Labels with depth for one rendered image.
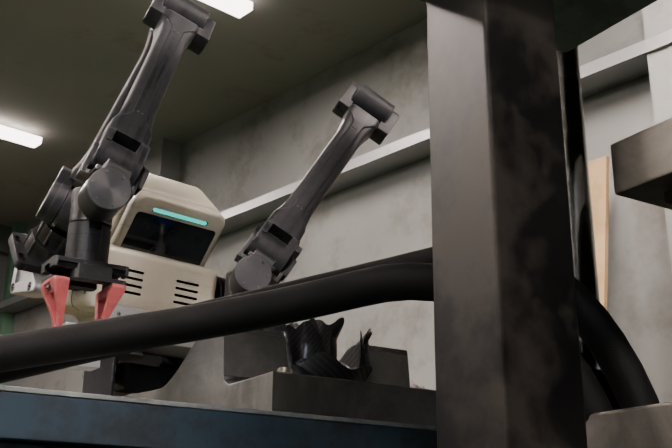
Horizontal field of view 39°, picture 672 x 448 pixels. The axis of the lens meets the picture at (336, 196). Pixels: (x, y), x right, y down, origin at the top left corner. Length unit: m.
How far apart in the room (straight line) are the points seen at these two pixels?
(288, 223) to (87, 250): 0.40
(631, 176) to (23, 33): 5.36
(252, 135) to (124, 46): 1.12
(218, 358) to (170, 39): 0.62
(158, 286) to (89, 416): 1.09
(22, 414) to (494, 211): 0.40
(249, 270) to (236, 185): 5.09
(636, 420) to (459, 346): 0.20
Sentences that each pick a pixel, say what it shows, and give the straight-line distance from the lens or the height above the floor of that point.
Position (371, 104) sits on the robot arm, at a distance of 1.76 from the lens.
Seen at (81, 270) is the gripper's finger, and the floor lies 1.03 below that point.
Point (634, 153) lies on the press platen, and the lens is 0.88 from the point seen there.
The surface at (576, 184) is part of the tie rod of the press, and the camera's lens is 0.88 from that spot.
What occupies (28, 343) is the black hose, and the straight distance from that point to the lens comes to 0.82.
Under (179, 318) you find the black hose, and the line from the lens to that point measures 0.79.
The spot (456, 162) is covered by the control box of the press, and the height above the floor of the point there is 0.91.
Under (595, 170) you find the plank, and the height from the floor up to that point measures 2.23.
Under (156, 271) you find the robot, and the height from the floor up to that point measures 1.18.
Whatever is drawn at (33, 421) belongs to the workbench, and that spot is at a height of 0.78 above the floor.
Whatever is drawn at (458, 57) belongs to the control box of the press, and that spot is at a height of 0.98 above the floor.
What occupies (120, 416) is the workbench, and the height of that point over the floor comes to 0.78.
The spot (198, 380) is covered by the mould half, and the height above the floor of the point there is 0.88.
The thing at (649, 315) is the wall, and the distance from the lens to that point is 4.18.
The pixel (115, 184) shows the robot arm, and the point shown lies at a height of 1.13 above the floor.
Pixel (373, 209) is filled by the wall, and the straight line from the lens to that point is 5.39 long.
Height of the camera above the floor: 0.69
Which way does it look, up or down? 21 degrees up
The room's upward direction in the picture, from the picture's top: 1 degrees clockwise
